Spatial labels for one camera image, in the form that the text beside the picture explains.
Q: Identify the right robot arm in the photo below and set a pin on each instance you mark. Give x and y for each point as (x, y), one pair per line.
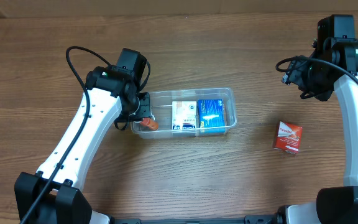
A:
(337, 38)

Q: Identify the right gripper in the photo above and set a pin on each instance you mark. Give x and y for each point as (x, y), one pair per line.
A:
(291, 73)

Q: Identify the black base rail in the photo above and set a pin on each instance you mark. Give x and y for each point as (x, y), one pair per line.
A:
(248, 219)

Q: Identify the orange tube white cap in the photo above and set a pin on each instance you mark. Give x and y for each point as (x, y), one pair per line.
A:
(149, 123)

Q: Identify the clear plastic container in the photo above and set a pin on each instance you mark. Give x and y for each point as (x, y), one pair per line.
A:
(161, 108)

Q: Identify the white and blue box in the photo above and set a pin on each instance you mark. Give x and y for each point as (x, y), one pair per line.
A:
(183, 115)

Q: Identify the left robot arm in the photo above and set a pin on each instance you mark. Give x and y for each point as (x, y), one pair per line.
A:
(112, 95)

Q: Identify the red Panadol box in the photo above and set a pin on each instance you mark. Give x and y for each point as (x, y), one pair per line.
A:
(288, 137)

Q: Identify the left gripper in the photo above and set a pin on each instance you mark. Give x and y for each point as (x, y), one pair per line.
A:
(144, 106)

